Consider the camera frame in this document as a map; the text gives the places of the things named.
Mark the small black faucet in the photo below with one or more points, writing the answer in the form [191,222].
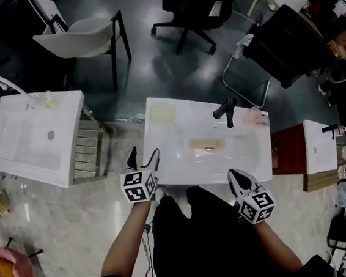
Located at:
[330,129]

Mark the person's right forearm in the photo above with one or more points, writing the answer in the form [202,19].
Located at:
[276,244]

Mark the small white sink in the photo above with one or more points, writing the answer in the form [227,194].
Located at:
[320,147]

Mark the black angled faucet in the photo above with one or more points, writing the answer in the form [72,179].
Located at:
[228,112]

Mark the white curved faucet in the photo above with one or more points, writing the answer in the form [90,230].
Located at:
[14,88]

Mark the white cloth tag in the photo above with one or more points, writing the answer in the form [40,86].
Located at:
[243,46]

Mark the small yellow item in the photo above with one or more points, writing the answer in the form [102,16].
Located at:
[48,103]

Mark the white upholstered chair black legs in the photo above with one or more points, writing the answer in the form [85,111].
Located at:
[79,40]

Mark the wooden cabinet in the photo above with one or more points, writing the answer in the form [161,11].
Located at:
[286,150]

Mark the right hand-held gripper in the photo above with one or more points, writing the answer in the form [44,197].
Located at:
[257,206]

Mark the person's left forearm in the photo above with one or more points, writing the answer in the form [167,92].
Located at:
[126,247]

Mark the white sink with ribbed drainboard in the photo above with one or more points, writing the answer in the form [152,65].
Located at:
[38,142]

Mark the black wheeled office chair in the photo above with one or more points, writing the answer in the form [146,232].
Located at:
[190,7]

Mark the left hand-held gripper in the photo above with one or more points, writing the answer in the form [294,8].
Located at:
[136,186]

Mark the person's black clothing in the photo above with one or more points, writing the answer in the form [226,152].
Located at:
[208,241]

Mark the grey metal sink stand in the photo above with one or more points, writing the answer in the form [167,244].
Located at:
[88,150]

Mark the white sink with wide basin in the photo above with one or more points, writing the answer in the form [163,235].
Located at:
[196,123]

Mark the black mesh chair chrome frame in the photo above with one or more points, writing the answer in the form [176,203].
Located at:
[289,45]

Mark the small pink holder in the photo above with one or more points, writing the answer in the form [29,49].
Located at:
[344,129]

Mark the white desk black frame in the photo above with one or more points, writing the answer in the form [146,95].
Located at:
[45,6]

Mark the black cabinet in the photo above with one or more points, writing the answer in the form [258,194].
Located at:
[4,54]

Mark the beige slatted drain cover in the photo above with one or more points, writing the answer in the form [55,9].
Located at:
[207,143]

